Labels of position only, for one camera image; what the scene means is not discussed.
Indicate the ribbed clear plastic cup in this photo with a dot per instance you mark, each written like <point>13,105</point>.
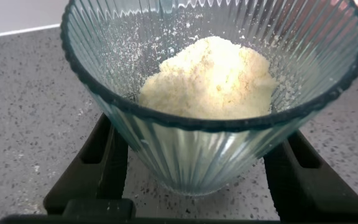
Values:
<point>197,161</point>

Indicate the pale yellow powder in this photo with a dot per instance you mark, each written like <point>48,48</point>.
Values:
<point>210,84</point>

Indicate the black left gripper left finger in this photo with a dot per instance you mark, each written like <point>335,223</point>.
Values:
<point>95,174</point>

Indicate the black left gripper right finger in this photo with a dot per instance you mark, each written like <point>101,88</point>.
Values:
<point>306,186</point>

